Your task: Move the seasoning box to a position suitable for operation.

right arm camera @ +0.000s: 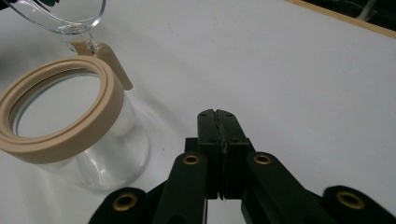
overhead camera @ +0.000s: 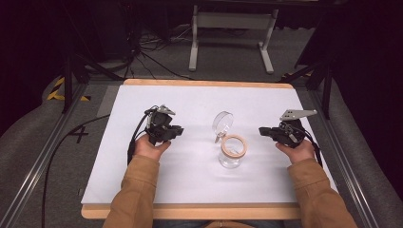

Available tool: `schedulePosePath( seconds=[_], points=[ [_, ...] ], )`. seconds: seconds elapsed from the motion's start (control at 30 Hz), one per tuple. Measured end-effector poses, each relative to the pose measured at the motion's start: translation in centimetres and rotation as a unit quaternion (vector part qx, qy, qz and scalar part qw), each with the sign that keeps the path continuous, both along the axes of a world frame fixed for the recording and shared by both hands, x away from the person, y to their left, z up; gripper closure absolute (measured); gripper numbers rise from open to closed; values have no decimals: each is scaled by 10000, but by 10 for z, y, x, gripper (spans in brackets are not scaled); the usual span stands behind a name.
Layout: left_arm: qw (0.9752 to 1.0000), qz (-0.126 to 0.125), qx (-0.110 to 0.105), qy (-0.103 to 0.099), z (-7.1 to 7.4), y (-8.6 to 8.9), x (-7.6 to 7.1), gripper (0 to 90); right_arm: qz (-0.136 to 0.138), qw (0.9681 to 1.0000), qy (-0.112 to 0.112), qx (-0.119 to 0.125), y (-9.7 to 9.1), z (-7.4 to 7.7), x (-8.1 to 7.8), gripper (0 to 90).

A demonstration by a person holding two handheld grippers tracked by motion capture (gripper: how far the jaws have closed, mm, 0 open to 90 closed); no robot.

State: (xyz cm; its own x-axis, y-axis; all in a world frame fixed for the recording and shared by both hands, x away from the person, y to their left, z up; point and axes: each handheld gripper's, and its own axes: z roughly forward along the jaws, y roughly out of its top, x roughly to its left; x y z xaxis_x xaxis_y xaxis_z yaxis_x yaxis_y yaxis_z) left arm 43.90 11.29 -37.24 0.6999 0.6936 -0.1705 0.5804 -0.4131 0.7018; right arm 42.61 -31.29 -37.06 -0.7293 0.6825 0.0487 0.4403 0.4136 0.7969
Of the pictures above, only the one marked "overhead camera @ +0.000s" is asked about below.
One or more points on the person's right hand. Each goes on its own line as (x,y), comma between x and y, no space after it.
(296,151)

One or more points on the white metal stand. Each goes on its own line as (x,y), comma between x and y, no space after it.
(233,38)

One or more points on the aluminium rail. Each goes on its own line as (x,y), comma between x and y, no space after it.
(345,158)
(41,158)

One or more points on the black tripod stand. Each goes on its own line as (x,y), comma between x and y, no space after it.
(76,63)
(316,72)

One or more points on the yellow black floor tape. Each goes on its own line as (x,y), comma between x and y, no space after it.
(58,91)

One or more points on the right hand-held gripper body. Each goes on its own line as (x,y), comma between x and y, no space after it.
(291,128)

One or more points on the glass jar with hinged lid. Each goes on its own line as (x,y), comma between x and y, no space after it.
(229,142)

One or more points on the person's left hand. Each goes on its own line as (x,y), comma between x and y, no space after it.
(149,148)

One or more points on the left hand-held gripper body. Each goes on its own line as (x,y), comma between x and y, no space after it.
(159,124)

